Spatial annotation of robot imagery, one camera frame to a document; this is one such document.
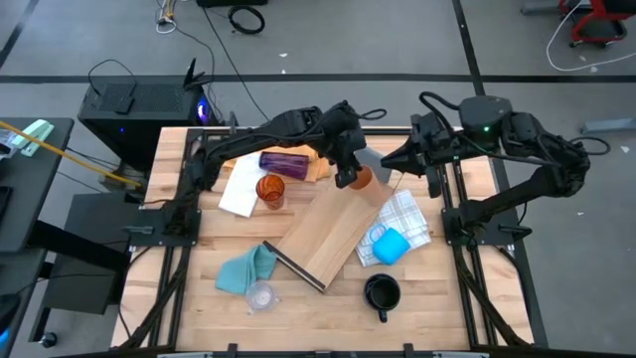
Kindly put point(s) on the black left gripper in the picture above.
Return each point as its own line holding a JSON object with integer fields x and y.
{"x": 345, "y": 136}

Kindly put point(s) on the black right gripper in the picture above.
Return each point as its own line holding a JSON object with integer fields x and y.
{"x": 437, "y": 141}

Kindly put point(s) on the tan paper cup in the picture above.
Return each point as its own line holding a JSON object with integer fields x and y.
{"x": 372, "y": 189}

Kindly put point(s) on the purple faceted tumbler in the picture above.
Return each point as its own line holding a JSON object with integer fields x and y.
{"x": 285, "y": 165}

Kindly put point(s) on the light blue mug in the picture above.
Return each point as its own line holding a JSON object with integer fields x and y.
{"x": 391, "y": 246}

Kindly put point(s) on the orange faceted tumbler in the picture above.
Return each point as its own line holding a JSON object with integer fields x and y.
{"x": 270, "y": 191}

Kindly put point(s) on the dark blue speckled enamel mug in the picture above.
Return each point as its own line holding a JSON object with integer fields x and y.
{"x": 382, "y": 316}

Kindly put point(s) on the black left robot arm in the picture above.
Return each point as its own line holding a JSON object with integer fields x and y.
{"x": 238, "y": 139}

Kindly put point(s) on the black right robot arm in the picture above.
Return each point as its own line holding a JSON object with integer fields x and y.
{"x": 517, "y": 196}

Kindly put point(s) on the grey cloth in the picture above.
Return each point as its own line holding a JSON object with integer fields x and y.
{"x": 376, "y": 161}

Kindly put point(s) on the white checked towel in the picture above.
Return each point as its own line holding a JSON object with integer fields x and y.
{"x": 405, "y": 219}

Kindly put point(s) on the white napkin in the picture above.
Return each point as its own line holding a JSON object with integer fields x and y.
{"x": 241, "y": 191}

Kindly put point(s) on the teal cloth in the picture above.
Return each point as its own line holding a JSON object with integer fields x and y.
{"x": 243, "y": 271}

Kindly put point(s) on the black computer tower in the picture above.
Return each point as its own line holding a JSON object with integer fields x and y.
{"x": 144, "y": 124}

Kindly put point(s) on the red chair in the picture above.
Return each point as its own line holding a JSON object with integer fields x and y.
{"x": 596, "y": 22}

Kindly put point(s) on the black metal stand base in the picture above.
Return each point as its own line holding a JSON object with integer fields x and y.
{"x": 89, "y": 224}

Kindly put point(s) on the mint green stapler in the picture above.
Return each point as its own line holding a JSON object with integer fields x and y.
{"x": 35, "y": 134}

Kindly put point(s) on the black desk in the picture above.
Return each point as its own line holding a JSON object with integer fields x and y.
{"x": 35, "y": 199}

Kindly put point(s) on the grey floor bracket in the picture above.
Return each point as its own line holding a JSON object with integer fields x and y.
{"x": 608, "y": 125}

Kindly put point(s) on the black aluminium table frame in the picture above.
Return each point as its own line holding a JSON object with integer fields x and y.
{"x": 180, "y": 298}

